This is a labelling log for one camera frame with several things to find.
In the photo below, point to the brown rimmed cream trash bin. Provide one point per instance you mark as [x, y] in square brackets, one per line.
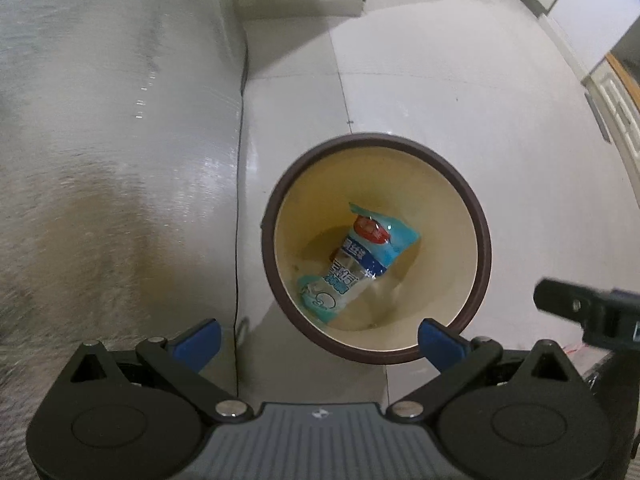
[310, 220]

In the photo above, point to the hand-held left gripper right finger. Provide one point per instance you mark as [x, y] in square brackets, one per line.
[440, 342]

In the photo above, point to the blue snack packet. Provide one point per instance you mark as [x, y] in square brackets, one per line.
[370, 250]

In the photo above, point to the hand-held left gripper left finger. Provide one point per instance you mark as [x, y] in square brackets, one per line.
[197, 341]

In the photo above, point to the white panelled door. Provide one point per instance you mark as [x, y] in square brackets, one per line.
[617, 110]

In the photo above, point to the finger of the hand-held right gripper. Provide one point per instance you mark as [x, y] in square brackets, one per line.
[590, 305]

